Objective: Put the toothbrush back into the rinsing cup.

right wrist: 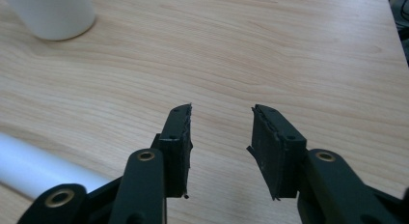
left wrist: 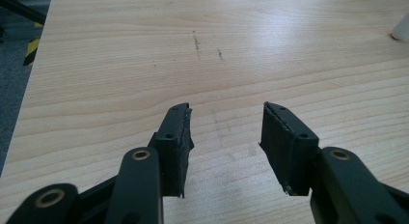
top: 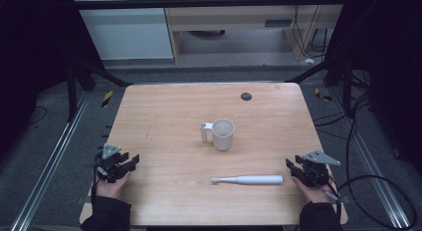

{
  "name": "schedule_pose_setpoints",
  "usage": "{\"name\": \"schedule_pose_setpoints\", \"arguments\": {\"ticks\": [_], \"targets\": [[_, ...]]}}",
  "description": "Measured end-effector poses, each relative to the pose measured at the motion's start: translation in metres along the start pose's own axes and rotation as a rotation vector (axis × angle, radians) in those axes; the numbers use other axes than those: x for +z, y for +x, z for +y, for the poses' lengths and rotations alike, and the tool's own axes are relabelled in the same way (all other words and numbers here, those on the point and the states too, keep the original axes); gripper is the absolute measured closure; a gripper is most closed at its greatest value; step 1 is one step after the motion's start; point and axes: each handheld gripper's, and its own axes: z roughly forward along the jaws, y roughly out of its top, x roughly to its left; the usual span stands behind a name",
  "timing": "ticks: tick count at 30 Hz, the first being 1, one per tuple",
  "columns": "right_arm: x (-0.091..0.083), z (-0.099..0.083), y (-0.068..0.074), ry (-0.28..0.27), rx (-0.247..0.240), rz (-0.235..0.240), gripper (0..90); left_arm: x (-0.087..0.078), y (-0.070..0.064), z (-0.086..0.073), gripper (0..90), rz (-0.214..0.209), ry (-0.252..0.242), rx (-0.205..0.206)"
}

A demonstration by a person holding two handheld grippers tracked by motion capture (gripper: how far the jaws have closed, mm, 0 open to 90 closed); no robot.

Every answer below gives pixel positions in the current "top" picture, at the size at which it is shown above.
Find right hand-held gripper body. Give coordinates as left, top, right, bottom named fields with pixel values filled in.
left=295, top=149, right=342, bottom=188

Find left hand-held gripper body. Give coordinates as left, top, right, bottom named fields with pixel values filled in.
left=94, top=143, right=131, bottom=184

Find person's right hand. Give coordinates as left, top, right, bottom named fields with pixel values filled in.
left=291, top=175, right=333, bottom=204

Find person's left hand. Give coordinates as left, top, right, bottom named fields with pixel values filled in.
left=95, top=171, right=132, bottom=201

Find white electric toothbrush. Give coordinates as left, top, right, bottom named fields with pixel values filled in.
left=210, top=174, right=285, bottom=186

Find yellow black striped tape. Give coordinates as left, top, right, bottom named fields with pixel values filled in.
left=314, top=87, right=332, bottom=103
left=101, top=90, right=114, bottom=110

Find white cabinet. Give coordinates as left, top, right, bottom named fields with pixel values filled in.
left=70, top=0, right=175, bottom=62

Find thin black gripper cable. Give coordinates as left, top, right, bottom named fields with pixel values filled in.
left=91, top=164, right=101, bottom=205

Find aluminium floor rail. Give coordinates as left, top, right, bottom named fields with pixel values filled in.
left=9, top=91, right=93, bottom=231
left=327, top=86, right=412, bottom=229

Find black floor cable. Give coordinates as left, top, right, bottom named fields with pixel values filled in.
left=313, top=70, right=374, bottom=140

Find white cup with handle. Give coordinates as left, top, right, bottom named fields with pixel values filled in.
left=198, top=117, right=236, bottom=152

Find black frame stand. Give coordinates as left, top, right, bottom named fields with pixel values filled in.
left=286, top=55, right=354, bottom=117
left=66, top=56, right=133, bottom=123

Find black hanging cables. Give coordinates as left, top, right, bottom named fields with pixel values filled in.
left=292, top=0, right=334, bottom=60

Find black horizontal frame bar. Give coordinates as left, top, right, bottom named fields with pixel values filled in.
left=71, top=0, right=348, bottom=11

